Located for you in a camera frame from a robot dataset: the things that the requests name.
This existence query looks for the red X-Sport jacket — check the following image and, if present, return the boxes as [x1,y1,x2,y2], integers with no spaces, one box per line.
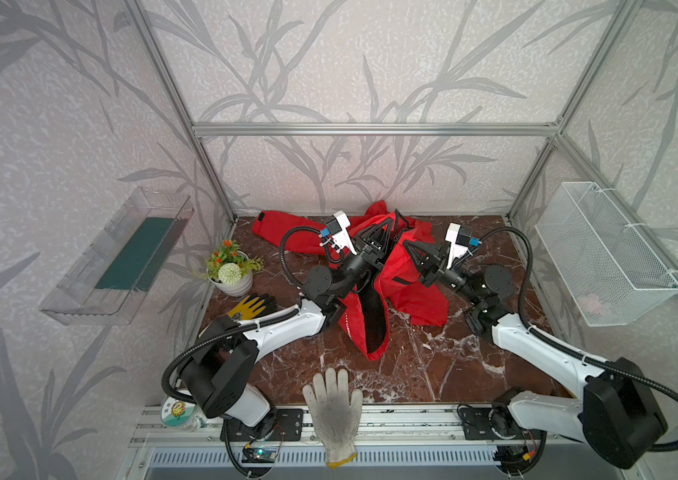
[252,200,449,361]

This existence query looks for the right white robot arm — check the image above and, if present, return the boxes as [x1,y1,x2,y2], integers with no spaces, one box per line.
[403,224,678,469]

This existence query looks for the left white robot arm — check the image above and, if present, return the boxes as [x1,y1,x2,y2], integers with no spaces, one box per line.
[161,212,411,426]

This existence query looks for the yellow black rubber glove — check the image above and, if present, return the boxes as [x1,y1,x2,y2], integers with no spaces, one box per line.
[227,294,278,321]

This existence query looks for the potted artificial flower plant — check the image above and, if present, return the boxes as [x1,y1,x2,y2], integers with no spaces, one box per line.
[200,239,264,298]

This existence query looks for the white knit work glove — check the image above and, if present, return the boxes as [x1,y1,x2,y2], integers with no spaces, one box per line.
[302,368,363,469]

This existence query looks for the pink object in basket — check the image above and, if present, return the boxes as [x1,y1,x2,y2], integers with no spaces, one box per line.
[577,293,608,318]

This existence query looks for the round tape roll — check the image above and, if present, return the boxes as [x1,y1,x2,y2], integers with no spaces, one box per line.
[160,397,207,431]

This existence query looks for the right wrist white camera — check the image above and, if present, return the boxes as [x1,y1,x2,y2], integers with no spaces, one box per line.
[445,223,481,269]

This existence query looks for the wrist white camera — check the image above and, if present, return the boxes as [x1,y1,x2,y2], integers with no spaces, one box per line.
[319,210,357,256]
[445,223,481,269]

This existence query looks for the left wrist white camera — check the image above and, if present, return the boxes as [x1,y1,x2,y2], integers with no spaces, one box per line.
[319,210,357,256]

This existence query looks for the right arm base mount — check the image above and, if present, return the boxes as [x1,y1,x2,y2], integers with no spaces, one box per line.
[456,404,502,441]

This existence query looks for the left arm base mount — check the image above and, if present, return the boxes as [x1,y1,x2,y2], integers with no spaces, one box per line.
[220,408,305,442]

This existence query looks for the white wire mesh basket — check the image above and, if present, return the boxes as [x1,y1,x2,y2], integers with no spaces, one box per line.
[535,182,678,327]

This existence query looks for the clear plastic wall tray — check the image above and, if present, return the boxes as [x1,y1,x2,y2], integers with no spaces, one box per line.
[39,187,195,326]

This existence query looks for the aluminium cage frame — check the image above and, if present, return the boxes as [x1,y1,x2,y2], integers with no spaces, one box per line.
[139,1,678,479]

